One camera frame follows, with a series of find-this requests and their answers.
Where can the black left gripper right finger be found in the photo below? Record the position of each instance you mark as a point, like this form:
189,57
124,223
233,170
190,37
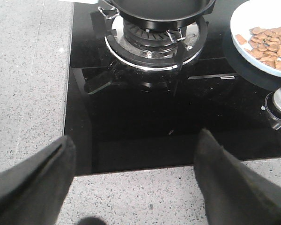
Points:
233,193

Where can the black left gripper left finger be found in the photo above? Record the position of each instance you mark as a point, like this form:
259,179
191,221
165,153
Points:
33,191

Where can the brown meat pieces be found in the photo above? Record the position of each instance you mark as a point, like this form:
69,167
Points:
265,46

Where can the light blue plate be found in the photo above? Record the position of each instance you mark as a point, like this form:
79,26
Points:
255,13

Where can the black frying pan green handle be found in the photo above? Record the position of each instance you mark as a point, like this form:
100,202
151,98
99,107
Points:
162,15

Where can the black glass gas cooktop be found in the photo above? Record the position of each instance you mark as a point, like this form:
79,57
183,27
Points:
124,119

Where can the black left burner pan support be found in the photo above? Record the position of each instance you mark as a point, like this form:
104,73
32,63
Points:
149,50

